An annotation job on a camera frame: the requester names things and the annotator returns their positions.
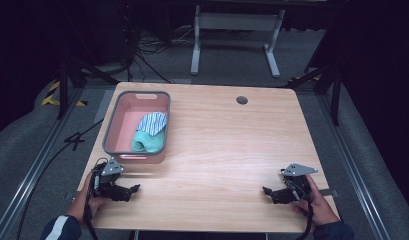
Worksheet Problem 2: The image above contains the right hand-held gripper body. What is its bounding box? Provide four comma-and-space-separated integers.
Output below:
280, 162, 319, 203

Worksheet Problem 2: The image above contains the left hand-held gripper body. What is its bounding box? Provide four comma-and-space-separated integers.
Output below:
90, 157, 125, 201

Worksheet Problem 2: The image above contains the teal cloth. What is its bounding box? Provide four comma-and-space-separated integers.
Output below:
131, 128, 166, 154

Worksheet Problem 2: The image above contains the pink basin with grey rim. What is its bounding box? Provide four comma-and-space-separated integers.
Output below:
102, 90, 172, 165

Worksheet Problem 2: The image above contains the blue white striped cloth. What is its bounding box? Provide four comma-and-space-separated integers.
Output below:
136, 111, 168, 137

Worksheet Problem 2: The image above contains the person's right hand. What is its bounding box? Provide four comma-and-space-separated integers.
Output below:
292, 174, 340, 227

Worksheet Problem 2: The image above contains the person's left hand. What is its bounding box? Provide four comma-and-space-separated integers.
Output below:
67, 171, 107, 224

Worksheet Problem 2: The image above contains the yellow black hazard tape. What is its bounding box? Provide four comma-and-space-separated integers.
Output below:
41, 81, 88, 108

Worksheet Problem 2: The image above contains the black tripod stand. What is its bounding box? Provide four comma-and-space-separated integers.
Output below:
287, 61, 344, 127
56, 53, 120, 120

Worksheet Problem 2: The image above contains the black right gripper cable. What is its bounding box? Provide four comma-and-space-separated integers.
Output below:
290, 186, 315, 240

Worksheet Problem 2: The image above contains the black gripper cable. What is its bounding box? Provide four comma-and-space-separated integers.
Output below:
290, 186, 315, 240
83, 162, 100, 240

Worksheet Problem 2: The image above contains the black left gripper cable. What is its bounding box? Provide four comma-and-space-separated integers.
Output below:
83, 162, 100, 240

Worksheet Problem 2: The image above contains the aluminium floor rail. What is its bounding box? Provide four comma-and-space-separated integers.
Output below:
0, 89, 85, 240
316, 94, 391, 240

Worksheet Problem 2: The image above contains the black floor cable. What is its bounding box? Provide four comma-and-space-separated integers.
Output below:
15, 118, 105, 240

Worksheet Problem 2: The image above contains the bundle of black cables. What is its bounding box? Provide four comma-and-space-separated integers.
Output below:
125, 19, 196, 84

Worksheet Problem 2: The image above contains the grey metal stand frame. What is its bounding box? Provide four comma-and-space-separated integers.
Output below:
190, 4, 286, 79

